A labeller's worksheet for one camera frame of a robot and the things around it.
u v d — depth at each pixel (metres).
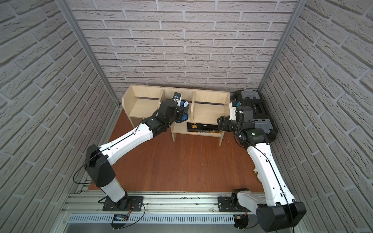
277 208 0.36
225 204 0.74
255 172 0.83
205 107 0.84
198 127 0.88
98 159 0.47
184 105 0.76
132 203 0.73
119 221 0.71
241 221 0.70
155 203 0.76
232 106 0.64
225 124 0.63
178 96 0.67
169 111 0.58
